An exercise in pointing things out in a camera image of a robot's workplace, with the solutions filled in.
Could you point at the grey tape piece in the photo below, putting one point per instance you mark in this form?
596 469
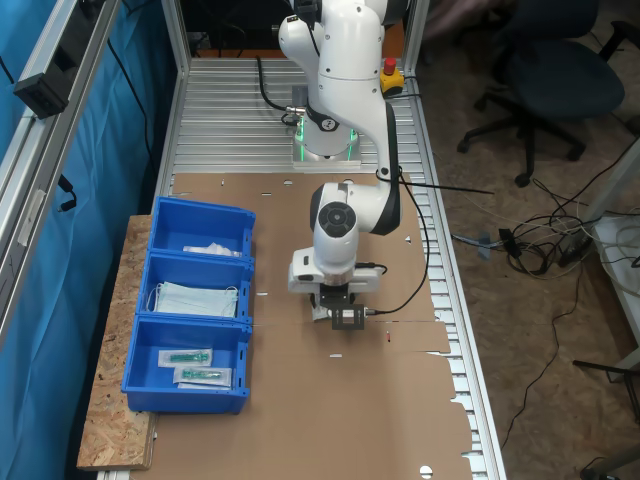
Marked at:
485 246

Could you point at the white desk frame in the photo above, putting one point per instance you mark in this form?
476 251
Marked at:
617 270

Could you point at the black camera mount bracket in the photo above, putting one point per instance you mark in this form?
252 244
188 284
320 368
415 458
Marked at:
350 323

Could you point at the pale surgical face mask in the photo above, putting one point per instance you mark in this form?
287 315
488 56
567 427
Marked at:
195 300

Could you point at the black power adapter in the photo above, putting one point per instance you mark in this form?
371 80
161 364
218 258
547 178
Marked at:
511 243

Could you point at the green syringe clear packet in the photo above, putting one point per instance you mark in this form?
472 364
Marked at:
202 376
185 358

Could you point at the black floor stand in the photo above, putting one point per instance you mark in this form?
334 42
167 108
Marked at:
607 369

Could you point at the OSB wood board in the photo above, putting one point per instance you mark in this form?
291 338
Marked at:
115 440

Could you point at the blue plastic bin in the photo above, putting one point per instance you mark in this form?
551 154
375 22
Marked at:
150 350
200 222
195 270

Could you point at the slanted aluminium frame beam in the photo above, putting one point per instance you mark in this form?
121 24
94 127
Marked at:
30 165

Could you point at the dark power strip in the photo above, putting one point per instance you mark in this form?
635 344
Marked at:
575 250

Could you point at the white printed packet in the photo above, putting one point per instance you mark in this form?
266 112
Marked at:
320 314

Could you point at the brown cardboard sheet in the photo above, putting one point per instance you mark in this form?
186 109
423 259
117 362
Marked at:
325 410
280 225

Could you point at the clear bagged white packet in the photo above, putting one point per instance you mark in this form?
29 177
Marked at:
220 250

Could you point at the black box on beam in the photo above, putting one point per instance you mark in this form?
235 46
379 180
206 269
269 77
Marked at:
40 97

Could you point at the black office chair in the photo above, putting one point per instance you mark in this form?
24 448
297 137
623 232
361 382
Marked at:
550 75

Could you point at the aluminium frame post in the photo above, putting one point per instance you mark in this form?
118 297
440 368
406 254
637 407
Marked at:
415 30
175 30

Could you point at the yellow red emergency stop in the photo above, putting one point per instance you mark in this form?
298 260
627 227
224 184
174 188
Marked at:
391 77

